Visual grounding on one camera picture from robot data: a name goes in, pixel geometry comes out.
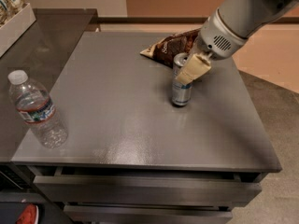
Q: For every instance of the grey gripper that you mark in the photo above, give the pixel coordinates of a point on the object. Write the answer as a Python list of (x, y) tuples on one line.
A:
[(215, 40)]

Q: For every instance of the silver blue redbull can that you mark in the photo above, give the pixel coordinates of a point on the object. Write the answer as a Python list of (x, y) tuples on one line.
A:
[(181, 94)]

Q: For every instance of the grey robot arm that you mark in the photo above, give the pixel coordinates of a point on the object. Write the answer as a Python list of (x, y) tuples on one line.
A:
[(245, 17)]

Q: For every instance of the brown chip bag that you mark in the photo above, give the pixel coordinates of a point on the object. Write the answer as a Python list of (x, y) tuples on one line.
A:
[(166, 49)]

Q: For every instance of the clear plastic water bottle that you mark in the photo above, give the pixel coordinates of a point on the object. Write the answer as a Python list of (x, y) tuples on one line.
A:
[(33, 103)]

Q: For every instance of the white snack box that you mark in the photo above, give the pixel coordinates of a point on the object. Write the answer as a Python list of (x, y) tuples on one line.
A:
[(12, 30)]

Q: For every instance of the upper grey drawer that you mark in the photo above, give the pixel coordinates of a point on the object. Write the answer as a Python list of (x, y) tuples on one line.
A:
[(148, 189)]

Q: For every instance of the grey drawer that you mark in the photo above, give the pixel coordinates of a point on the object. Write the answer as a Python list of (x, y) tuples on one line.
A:
[(130, 215), (148, 189)]

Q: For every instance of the lower grey drawer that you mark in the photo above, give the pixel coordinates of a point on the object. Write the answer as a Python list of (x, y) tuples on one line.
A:
[(130, 215)]

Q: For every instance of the packaged snacks in box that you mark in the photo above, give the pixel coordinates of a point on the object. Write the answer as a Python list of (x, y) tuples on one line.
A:
[(9, 8)]

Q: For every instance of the red object under counter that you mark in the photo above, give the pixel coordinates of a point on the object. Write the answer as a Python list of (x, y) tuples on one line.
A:
[(30, 215)]

